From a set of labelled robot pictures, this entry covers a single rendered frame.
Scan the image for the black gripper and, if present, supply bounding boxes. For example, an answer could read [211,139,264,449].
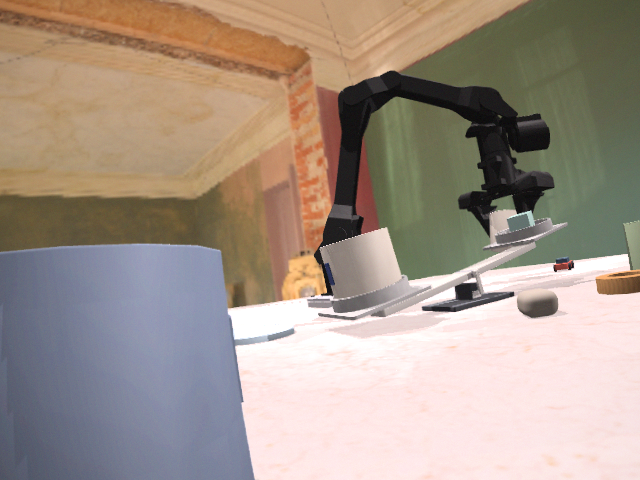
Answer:
[458,150,555,237]

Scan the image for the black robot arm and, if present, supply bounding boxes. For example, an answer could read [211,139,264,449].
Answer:
[314,70,550,297]

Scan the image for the grey balance scale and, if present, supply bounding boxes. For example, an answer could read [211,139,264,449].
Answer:
[318,218,568,321]

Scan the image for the beige rounded stone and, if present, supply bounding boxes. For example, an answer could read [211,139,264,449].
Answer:
[517,288,559,318]

